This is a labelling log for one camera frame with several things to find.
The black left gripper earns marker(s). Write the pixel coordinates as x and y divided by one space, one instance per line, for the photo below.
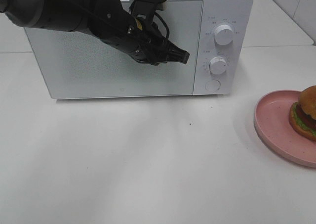
143 42

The white microwave door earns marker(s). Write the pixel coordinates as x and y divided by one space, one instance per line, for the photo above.
77 65

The pink speckled plate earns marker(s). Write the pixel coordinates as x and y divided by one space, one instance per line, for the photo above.
272 125

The burger with cheese and lettuce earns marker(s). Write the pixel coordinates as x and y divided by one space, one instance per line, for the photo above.
302 114

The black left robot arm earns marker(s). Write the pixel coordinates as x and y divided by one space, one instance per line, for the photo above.
85 16

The white microwave oven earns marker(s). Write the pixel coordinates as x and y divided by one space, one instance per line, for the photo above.
215 12

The upper white power knob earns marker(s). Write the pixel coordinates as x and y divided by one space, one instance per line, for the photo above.
223 34

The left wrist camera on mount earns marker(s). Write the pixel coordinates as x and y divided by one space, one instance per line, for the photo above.
146 9

